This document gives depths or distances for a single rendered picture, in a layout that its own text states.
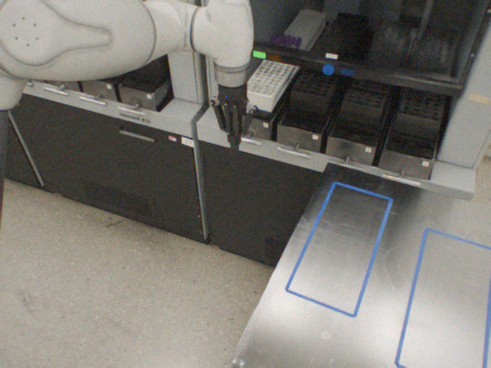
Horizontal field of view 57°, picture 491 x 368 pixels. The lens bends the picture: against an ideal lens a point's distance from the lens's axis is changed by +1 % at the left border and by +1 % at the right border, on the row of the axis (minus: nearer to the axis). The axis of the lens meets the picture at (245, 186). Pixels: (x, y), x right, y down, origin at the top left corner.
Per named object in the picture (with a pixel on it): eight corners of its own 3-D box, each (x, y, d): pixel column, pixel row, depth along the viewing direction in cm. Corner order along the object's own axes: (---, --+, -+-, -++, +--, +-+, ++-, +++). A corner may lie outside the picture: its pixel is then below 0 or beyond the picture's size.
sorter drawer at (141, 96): (209, 20, 197) (208, -2, 190) (238, 25, 193) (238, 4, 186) (114, 110, 149) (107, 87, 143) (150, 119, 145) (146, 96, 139)
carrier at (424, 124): (436, 136, 125) (443, 118, 121) (435, 139, 123) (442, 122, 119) (393, 126, 128) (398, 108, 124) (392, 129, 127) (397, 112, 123)
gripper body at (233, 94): (253, 75, 114) (253, 106, 120) (222, 69, 116) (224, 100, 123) (242, 90, 109) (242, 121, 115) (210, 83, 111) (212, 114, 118)
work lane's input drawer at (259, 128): (298, 35, 185) (299, 14, 179) (330, 41, 182) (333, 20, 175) (224, 139, 138) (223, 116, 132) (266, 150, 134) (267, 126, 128)
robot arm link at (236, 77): (222, 47, 113) (223, 68, 117) (206, 64, 107) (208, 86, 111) (255, 53, 110) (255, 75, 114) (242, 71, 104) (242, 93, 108)
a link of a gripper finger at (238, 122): (237, 96, 118) (242, 96, 117) (239, 129, 125) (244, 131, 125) (231, 103, 115) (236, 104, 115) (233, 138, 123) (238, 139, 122)
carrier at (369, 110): (380, 123, 129) (384, 106, 125) (378, 127, 128) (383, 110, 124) (340, 114, 132) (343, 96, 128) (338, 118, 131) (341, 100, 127)
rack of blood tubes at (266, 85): (273, 62, 157) (274, 46, 153) (301, 67, 154) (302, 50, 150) (240, 108, 138) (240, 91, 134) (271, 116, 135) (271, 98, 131)
